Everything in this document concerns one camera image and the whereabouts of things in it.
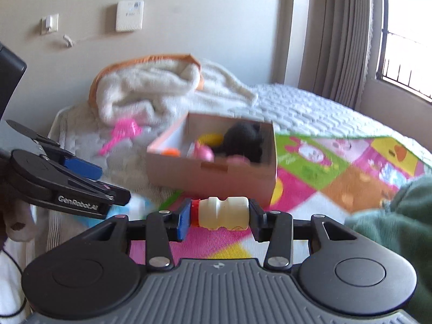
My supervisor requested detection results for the white quilted mattress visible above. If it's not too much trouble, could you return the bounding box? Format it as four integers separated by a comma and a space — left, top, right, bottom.
32, 83, 432, 254

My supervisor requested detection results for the small cream bottle red cap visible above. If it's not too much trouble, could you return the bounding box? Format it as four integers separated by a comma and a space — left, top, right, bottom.
191, 196, 250, 232

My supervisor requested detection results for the white wall cable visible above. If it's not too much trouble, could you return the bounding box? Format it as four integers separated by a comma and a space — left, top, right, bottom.
63, 34, 117, 47

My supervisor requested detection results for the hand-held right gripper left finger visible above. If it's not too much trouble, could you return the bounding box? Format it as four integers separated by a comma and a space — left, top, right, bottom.
84, 198, 194, 271

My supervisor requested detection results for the black plush toy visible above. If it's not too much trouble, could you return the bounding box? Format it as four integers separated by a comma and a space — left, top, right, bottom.
214, 120, 264, 164

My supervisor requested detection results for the pink toy figure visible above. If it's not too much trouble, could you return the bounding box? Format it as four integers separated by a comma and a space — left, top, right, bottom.
192, 143, 215, 161

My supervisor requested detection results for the grey curtain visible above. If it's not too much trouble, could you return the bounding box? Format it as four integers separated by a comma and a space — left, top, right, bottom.
297, 0, 385, 110

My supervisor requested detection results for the colourful cartoon play mat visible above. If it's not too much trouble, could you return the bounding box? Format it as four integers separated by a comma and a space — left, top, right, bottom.
130, 133, 432, 260

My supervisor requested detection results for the pink plastic scoop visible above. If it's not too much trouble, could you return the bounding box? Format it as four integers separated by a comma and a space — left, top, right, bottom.
99, 117, 142, 156

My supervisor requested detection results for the white wall box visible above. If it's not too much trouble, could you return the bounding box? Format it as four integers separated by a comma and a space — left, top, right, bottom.
116, 0, 145, 32

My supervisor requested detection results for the pink cardboard box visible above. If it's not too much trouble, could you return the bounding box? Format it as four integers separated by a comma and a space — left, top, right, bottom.
147, 112, 278, 206

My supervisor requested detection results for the blue tissue packet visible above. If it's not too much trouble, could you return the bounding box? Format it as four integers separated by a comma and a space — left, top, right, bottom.
79, 194, 154, 230

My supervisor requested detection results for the yellow ribbed brush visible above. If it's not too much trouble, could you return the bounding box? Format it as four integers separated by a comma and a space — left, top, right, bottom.
197, 133, 225, 147

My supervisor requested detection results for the brown framed window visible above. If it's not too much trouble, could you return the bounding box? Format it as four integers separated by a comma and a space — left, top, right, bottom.
376, 0, 432, 102

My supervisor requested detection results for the black panel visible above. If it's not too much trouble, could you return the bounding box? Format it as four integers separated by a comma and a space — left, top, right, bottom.
0, 42, 27, 115

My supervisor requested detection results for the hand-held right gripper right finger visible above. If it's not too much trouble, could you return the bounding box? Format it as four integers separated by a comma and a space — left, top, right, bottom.
248, 198, 358, 271

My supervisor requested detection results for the white fleece blanket orange trim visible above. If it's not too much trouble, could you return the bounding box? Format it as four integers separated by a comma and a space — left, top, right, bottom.
88, 53, 259, 129

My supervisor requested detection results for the green fleece blanket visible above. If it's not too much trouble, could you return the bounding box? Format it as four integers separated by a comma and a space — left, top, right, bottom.
344, 174, 432, 324

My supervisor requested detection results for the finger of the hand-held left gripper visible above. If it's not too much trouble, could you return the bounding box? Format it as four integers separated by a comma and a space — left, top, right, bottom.
7, 120, 102, 181
98, 182, 131, 207

